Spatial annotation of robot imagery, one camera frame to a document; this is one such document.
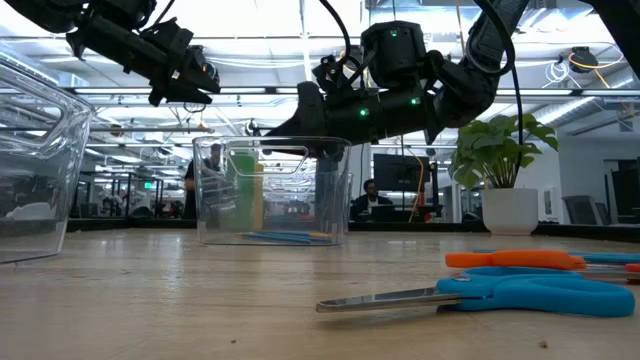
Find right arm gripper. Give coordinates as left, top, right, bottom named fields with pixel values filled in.
left=262, top=81, right=439, bottom=152

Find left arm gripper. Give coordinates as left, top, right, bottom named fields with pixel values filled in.
left=141, top=17, right=222, bottom=107

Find grey paint bottle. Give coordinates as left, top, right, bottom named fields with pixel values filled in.
left=314, top=154, right=340, bottom=232

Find yellow paint bottle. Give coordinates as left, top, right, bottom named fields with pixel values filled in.
left=252, top=162, right=265, bottom=231

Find green paint bottle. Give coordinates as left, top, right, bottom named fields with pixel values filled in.
left=227, top=152, right=259, bottom=232

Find orange-handled scissors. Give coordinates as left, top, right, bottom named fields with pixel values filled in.
left=444, top=248, right=629, bottom=275

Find clear plastic storage bin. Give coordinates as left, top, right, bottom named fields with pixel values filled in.
left=0, top=42, right=96, bottom=265
left=219, top=149, right=354, bottom=234
left=192, top=135, right=353, bottom=247

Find person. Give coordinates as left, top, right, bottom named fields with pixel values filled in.
left=349, top=178, right=395, bottom=224
left=182, top=142, right=225, bottom=221

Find black flat monitor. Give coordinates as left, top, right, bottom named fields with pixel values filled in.
left=372, top=152, right=433, bottom=194

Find clear plastic bin left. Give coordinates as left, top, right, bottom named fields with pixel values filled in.
left=64, top=217, right=640, bottom=245

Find green leafy plant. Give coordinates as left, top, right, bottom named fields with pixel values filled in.
left=448, top=113, right=560, bottom=191

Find grey office chair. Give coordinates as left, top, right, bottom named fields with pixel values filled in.
left=562, top=194, right=612, bottom=226

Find black ceiling cable reel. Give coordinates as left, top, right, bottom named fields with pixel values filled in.
left=568, top=45, right=600, bottom=75
left=198, top=47, right=222, bottom=85

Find yellow hanging cable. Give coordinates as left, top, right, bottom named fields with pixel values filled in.
left=407, top=147, right=426, bottom=224

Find thin dark hanging cable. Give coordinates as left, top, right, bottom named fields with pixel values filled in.
left=509, top=64, right=525, bottom=174

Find blue-handled scissors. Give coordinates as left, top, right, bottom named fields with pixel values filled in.
left=314, top=266, right=636, bottom=319

